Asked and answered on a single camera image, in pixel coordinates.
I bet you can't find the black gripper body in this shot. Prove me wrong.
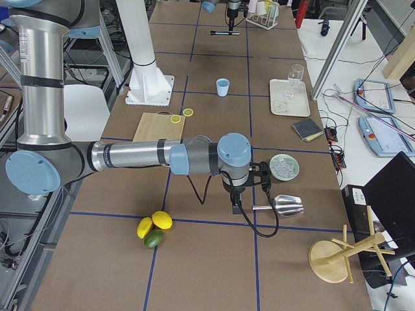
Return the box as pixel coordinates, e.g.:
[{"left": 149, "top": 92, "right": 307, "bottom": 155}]
[
  {"left": 226, "top": 1, "right": 240, "bottom": 31},
  {"left": 222, "top": 161, "right": 271, "bottom": 194}
]

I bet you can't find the black metal muddler stick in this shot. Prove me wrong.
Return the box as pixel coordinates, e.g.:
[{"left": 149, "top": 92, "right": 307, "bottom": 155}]
[{"left": 210, "top": 30, "right": 240, "bottom": 36}]

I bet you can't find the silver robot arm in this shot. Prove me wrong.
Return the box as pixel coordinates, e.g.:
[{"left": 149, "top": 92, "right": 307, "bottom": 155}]
[
  {"left": 201, "top": 0, "right": 241, "bottom": 32},
  {"left": 6, "top": 1, "right": 271, "bottom": 211}
]

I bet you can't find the white cup rack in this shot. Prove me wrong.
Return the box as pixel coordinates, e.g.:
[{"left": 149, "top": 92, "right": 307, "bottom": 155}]
[{"left": 245, "top": 0, "right": 279, "bottom": 30}]

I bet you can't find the light blue cup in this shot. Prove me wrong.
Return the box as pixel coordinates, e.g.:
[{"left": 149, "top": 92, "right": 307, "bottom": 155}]
[{"left": 216, "top": 78, "right": 230, "bottom": 97}]

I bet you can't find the yellow lemon upper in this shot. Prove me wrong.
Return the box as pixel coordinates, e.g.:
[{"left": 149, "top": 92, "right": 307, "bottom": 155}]
[{"left": 151, "top": 211, "right": 173, "bottom": 229}]

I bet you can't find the yellow lemon left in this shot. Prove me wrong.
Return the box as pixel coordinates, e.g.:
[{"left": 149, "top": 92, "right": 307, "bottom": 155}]
[{"left": 136, "top": 217, "right": 153, "bottom": 239}]

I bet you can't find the green bowl with ice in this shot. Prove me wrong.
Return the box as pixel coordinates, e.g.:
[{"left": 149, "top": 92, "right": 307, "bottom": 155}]
[{"left": 269, "top": 154, "right": 300, "bottom": 181}]

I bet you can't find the metal ice scoop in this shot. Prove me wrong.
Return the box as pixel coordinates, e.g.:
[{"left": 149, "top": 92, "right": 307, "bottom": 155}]
[{"left": 252, "top": 194, "right": 306, "bottom": 217}]

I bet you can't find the cream rectangular tray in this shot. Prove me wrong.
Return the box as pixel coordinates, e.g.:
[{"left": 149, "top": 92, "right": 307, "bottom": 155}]
[{"left": 269, "top": 79, "right": 311, "bottom": 117}]

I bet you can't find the clear wine glass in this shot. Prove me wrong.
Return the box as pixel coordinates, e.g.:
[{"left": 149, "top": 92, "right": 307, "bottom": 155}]
[{"left": 284, "top": 64, "right": 304, "bottom": 99}]

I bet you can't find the green lime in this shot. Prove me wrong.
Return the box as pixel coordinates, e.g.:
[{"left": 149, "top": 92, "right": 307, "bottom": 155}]
[{"left": 144, "top": 229, "right": 164, "bottom": 249}]

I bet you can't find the bamboo cutting board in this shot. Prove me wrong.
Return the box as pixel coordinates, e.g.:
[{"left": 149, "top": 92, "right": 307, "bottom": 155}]
[{"left": 133, "top": 113, "right": 185, "bottom": 142}]

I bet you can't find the wooden mug tree stand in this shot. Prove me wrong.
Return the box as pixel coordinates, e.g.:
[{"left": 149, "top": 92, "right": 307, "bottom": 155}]
[{"left": 308, "top": 206, "right": 395, "bottom": 283}]

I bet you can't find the black laptop monitor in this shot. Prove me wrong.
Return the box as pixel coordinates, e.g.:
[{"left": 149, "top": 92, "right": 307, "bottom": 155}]
[{"left": 342, "top": 151, "right": 415, "bottom": 289}]

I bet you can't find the lower blue teach pendant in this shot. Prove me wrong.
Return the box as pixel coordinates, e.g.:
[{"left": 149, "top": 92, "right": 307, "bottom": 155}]
[{"left": 358, "top": 116, "right": 414, "bottom": 157}]

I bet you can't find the blue teach pendant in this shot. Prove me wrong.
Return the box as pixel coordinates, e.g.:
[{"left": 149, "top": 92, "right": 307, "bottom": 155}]
[
  {"left": 358, "top": 116, "right": 414, "bottom": 157},
  {"left": 354, "top": 78, "right": 396, "bottom": 114}
]

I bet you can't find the upper blue teach pendant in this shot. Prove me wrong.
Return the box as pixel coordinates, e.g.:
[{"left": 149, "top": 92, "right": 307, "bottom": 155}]
[{"left": 354, "top": 78, "right": 396, "bottom": 114}]

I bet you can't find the white chair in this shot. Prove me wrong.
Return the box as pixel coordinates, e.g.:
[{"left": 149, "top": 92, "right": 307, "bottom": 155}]
[{"left": 64, "top": 84, "right": 110, "bottom": 141}]

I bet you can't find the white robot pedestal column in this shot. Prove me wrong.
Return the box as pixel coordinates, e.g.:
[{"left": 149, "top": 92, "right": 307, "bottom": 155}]
[{"left": 116, "top": 0, "right": 174, "bottom": 107}]

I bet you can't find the aluminium frame post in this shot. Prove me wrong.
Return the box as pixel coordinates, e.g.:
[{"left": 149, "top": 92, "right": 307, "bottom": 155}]
[{"left": 311, "top": 0, "right": 367, "bottom": 100}]

